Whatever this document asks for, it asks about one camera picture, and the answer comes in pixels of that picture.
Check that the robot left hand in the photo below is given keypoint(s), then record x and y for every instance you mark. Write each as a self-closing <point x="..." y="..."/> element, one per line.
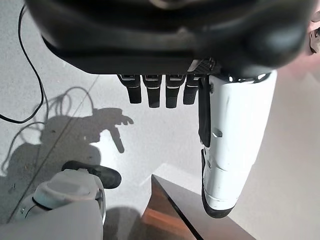
<point x="150" y="37"/>

